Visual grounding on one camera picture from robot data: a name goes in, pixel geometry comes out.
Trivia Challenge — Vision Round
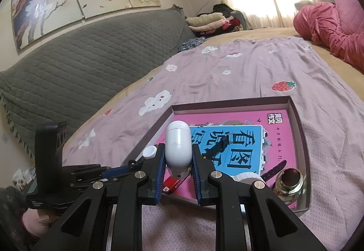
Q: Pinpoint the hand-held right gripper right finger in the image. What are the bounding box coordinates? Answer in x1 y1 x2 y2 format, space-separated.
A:
192 144 327 251

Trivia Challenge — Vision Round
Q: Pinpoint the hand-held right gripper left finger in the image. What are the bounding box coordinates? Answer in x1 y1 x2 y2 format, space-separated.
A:
31 143 167 251

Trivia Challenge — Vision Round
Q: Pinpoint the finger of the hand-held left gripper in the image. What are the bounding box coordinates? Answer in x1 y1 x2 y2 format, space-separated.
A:
71 177 114 187
70 160 144 180

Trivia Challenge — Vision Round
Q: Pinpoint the red lighter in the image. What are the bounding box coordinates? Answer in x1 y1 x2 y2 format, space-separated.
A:
163 177 187 195

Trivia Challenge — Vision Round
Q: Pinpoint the white pill bottle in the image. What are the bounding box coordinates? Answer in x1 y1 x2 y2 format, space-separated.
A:
142 145 158 159

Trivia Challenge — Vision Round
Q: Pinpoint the white earbud case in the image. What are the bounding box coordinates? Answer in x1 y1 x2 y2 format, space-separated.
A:
165 120 192 179

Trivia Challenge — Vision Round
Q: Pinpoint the black perforated watch strap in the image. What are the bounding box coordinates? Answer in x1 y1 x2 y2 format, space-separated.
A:
207 131 288 183

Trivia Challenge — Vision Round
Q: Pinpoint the white jar lid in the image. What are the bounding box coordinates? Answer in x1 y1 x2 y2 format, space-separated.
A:
233 171 261 183

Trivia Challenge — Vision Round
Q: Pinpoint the brass metal fitting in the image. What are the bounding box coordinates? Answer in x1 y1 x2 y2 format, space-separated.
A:
272 168 305 204

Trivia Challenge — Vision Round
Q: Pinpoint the shallow grey cardboard box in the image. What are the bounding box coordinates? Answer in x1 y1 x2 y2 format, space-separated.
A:
134 96 312 216

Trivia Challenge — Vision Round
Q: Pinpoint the person's left hand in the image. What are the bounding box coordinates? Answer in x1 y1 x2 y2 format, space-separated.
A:
22 208 52 240

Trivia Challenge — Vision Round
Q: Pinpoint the pink book with blue label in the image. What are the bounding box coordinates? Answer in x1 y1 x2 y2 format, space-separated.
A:
163 109 303 210

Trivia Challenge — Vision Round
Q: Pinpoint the dark patterned cloth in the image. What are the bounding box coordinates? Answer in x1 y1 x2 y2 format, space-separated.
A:
0 186 30 251

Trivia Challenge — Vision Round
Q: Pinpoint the grey quilted headboard cover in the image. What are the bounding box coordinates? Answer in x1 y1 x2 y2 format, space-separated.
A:
0 5 197 155

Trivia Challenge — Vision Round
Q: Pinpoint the blue patterned cloth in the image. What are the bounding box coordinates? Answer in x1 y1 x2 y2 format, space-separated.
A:
178 37 206 53

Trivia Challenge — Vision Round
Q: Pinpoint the beige bed cover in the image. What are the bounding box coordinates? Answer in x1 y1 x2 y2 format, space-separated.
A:
97 26 364 103

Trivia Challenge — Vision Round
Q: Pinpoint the stack of folded clothes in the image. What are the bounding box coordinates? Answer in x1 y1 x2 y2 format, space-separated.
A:
185 4 248 35

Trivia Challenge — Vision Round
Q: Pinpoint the pink ruffled quilt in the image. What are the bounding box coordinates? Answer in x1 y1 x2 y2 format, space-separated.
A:
293 2 364 73

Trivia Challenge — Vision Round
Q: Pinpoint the beige plush toy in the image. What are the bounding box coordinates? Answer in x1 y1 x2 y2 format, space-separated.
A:
294 0 313 11

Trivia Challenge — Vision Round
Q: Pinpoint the pink quilted pillow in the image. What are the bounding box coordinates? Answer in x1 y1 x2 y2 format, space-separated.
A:
331 0 364 38

